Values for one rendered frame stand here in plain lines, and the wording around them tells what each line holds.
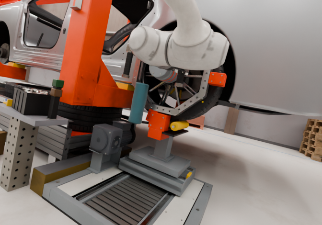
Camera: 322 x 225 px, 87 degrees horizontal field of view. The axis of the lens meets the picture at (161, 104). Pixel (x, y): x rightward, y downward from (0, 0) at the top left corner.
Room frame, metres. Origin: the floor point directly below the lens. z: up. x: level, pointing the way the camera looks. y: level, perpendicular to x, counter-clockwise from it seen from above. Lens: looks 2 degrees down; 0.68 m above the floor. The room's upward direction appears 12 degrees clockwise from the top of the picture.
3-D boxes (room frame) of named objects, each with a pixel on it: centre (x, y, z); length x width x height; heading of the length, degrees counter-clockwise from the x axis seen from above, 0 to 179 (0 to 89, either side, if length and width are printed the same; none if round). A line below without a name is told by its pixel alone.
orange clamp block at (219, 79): (1.03, -0.30, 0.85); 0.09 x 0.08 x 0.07; 65
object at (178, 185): (1.31, -0.09, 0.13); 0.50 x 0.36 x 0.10; 65
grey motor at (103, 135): (1.29, 0.26, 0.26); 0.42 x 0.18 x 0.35; 155
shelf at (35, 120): (0.96, 0.72, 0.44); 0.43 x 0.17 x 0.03; 65
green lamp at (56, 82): (0.87, 0.54, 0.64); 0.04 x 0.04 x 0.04; 65
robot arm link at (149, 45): (0.56, 0.06, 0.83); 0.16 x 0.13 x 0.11; 155
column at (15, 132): (0.97, 0.75, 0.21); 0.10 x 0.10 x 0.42; 65
